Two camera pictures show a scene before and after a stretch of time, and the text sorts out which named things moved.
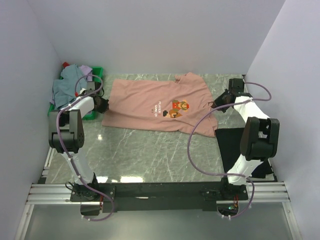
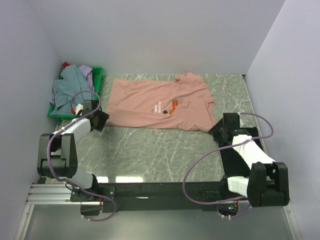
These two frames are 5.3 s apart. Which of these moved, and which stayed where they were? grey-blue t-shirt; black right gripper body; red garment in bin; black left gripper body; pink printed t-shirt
Moved: black right gripper body; black left gripper body
Stayed: red garment in bin; grey-blue t-shirt; pink printed t-shirt
